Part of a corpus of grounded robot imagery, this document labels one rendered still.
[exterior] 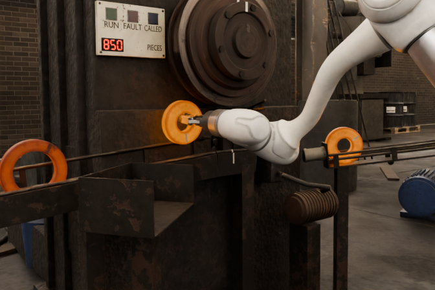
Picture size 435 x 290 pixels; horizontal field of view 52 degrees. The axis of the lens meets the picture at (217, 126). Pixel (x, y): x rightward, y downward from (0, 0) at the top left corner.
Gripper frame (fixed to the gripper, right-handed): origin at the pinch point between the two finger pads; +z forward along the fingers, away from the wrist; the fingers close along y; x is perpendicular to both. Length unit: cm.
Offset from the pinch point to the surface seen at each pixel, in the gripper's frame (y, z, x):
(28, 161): -20, 130, -35
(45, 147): -48.3, -1.5, -6.8
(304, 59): 371, 277, 42
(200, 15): 4.9, -3.2, 36.0
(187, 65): 0.1, -2.2, 18.4
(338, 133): 67, -16, -8
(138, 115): -14.2, 6.8, 0.7
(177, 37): -2.3, 0.9, 28.0
